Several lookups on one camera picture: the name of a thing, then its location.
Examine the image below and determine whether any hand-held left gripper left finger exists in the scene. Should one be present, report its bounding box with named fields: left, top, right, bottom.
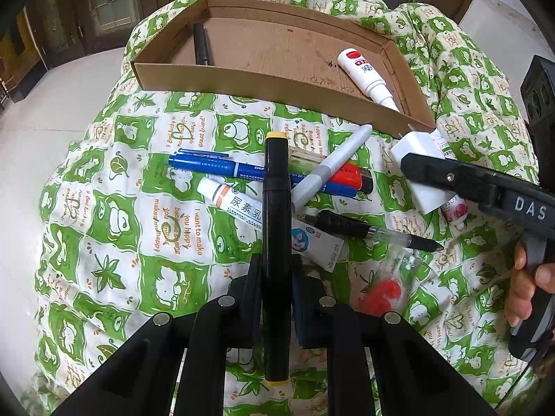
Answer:
left=52, top=253, right=266, bottom=416

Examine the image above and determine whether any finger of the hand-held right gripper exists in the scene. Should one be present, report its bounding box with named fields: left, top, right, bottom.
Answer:
left=400, top=153, right=500, bottom=209

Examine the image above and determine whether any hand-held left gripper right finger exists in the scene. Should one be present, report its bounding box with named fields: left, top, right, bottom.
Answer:
left=291, top=255, right=499, bottom=416

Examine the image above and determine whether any small white tube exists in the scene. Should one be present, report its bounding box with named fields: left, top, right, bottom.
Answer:
left=429, top=129, right=456, bottom=161

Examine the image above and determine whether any white charger adapter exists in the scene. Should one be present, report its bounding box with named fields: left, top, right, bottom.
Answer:
left=389, top=130, right=460, bottom=215

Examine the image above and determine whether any black marker with yellow ends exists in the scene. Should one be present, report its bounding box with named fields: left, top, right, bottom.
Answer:
left=261, top=131, right=292, bottom=388

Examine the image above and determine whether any clear packet with red item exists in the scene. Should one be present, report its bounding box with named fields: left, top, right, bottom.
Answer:
left=353, top=247, right=428, bottom=317

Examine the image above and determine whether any black gel pen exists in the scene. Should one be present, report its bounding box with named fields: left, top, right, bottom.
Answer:
left=296, top=209, right=444, bottom=252

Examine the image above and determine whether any white ointment tube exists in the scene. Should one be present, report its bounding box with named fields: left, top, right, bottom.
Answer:
left=197, top=177, right=348, bottom=271

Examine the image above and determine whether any blue pen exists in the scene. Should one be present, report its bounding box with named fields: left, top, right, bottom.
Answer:
left=168, top=148, right=362, bottom=196

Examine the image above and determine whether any shallow cardboard box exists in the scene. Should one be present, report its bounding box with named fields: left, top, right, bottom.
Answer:
left=131, top=0, right=436, bottom=139

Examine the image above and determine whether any person's right hand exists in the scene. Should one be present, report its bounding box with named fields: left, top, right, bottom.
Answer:
left=503, top=243, right=555, bottom=328

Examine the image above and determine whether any small red print container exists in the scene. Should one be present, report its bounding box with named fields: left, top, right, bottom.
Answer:
left=440, top=195, right=469, bottom=226

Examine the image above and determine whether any red plastic lighter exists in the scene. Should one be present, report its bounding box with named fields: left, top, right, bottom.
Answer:
left=288, top=147, right=374, bottom=195

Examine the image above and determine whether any white grey marker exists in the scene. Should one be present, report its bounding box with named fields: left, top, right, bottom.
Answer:
left=291, top=124, right=374, bottom=209

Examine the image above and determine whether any white spray bottle red label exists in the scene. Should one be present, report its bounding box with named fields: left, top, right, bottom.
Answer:
left=337, top=47, right=400, bottom=112

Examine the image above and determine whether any green printed blanket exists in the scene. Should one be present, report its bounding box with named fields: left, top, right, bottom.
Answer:
left=32, top=0, right=543, bottom=416

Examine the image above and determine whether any wooden glass door cabinet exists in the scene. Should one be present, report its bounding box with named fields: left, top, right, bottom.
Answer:
left=0, top=0, right=226, bottom=96

